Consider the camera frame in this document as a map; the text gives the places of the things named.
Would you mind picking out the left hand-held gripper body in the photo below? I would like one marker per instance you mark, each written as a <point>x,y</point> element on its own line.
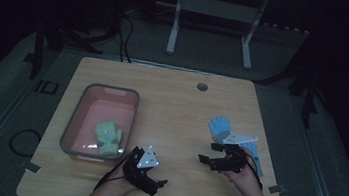
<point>148,158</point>

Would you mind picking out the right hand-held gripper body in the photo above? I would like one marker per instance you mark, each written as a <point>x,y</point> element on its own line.
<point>232,160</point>

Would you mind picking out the blue glove grey cuff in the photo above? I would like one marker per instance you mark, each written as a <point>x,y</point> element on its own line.
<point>220,125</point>
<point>256,156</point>

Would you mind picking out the green mitten with face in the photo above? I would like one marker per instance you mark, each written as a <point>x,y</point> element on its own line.
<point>107,135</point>

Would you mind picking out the pink plastic bin grey rim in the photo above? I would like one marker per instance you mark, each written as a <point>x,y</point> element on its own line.
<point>93,115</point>

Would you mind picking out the person's right hand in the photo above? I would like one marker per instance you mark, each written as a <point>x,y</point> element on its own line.
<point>246,179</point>

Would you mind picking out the person's left hand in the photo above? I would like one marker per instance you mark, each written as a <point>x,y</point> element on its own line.
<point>122,182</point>

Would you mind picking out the grey tape piece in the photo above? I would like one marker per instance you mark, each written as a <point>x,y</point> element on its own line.
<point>276,189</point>
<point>32,167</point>

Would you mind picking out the grey table grommet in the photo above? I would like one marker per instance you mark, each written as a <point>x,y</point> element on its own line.
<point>202,87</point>

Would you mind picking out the black tripod stand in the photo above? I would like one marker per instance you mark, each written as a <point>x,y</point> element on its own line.
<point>37,51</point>
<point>309,101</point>

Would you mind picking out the white metal stand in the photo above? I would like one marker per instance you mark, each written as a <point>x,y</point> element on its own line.
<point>214,7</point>

